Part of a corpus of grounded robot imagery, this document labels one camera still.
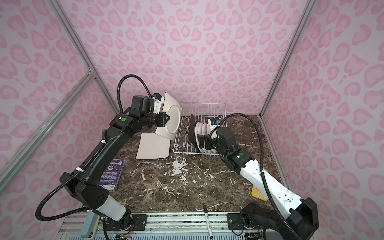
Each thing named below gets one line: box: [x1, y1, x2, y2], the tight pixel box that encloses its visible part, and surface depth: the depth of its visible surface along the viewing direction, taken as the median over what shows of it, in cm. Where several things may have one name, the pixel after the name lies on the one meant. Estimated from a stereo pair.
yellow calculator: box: [251, 184, 269, 202], surface depth 83 cm
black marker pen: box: [203, 205, 213, 239], surface depth 74 cm
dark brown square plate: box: [188, 113, 200, 153], surface depth 88 cm
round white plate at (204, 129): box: [201, 123, 207, 136], surface depth 90 cm
